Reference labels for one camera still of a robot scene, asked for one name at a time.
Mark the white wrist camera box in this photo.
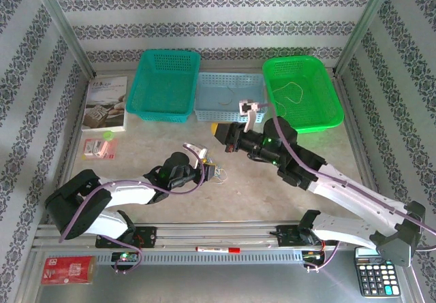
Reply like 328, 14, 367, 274
238, 97, 270, 133
183, 142, 208, 170

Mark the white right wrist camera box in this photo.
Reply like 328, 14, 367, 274
238, 97, 270, 133

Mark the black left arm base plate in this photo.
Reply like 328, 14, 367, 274
95, 226, 158, 249

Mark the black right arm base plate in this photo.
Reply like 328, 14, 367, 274
276, 224, 340, 248

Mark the LED controller board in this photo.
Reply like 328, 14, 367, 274
111, 251, 139, 264

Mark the teal plastic basket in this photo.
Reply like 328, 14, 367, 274
125, 49, 202, 124

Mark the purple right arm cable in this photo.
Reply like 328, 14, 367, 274
258, 101, 436, 273

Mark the pink blister package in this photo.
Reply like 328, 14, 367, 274
82, 138, 119, 161

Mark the light blue plastic basket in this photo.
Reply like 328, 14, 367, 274
193, 71, 270, 124

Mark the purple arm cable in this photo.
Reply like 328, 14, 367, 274
59, 161, 207, 275
258, 101, 436, 273

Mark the green plastic basket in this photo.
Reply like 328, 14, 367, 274
261, 56, 344, 134

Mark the white book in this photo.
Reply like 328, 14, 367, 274
81, 74, 129, 132

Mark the aluminium frame post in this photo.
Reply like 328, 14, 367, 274
29, 0, 96, 78
332, 0, 399, 76

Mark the controller board with wires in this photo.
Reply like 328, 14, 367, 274
302, 250, 326, 263

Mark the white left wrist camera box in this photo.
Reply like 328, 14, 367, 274
183, 142, 208, 170

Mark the black desk calculator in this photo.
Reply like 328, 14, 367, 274
354, 246, 401, 298

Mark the red paper packet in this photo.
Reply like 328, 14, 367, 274
40, 255, 96, 286

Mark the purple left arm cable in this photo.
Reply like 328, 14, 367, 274
59, 161, 207, 275

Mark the grey slotted cable duct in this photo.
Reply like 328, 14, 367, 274
97, 251, 304, 266

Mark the aluminium mounting rail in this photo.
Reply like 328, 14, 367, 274
32, 221, 405, 249

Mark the red and white marker pen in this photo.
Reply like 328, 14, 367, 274
196, 245, 241, 253

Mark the white cable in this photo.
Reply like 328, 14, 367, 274
208, 170, 228, 185

